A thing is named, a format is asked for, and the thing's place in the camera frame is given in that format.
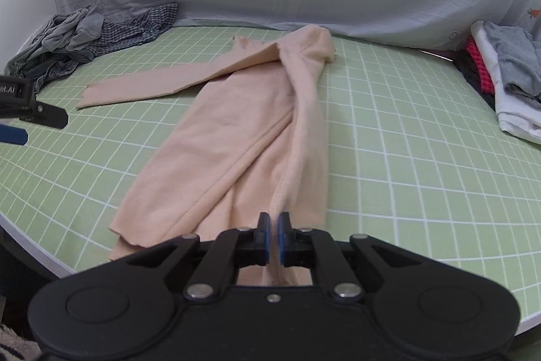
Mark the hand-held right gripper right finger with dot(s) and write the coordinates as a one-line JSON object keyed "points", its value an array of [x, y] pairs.
{"points": [[281, 247]]}

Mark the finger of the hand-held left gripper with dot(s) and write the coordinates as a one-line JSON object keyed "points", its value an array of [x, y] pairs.
{"points": [[12, 134], [48, 116]]}

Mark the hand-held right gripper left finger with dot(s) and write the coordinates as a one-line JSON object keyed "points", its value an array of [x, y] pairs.
{"points": [[266, 242]]}

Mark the peach long-sleeve shirt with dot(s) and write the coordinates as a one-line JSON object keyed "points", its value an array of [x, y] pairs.
{"points": [[236, 124]]}

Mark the stack of folded clothes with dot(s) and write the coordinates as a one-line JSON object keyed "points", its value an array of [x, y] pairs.
{"points": [[511, 111]]}

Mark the blue denim jeans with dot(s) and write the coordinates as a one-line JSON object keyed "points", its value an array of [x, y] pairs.
{"points": [[55, 63]]}

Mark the grey crumpled garment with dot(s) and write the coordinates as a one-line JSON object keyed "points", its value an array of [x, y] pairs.
{"points": [[84, 31]]}

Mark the blue checked shirt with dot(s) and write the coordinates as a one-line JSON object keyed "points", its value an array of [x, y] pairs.
{"points": [[135, 27]]}

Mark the green grid mat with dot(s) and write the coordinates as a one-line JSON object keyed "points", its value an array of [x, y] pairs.
{"points": [[401, 175]]}

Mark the striped fuzzy rug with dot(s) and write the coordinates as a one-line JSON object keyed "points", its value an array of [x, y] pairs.
{"points": [[12, 344]]}

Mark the black folded garment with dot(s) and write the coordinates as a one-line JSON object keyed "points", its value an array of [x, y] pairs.
{"points": [[469, 73]]}

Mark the red folded garment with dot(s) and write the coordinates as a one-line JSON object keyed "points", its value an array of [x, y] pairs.
{"points": [[482, 69]]}

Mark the grey folded garment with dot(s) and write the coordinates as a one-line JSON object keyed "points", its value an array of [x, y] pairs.
{"points": [[515, 56]]}

